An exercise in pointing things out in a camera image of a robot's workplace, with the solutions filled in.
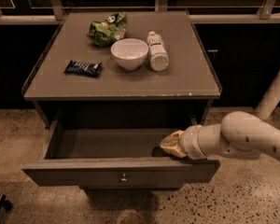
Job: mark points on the white bowl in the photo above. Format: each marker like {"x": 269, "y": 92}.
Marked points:
{"x": 129, "y": 53}

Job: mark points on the grey drawer cabinet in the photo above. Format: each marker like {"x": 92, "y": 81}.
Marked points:
{"x": 173, "y": 99}

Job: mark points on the green chip bag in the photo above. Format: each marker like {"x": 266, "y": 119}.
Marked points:
{"x": 108, "y": 31}

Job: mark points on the white plastic bottle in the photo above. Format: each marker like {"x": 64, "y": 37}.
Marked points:
{"x": 158, "y": 56}

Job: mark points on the dark blue snack bar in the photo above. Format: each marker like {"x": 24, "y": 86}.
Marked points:
{"x": 83, "y": 69}

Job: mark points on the metal railing frame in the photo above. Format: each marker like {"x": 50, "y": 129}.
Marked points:
{"x": 199, "y": 11}

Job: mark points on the grey top drawer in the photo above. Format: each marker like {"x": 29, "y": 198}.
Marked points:
{"x": 113, "y": 159}

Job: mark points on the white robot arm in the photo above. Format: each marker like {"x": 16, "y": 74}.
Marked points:
{"x": 238, "y": 135}

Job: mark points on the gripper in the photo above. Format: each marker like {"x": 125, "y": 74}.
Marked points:
{"x": 189, "y": 142}

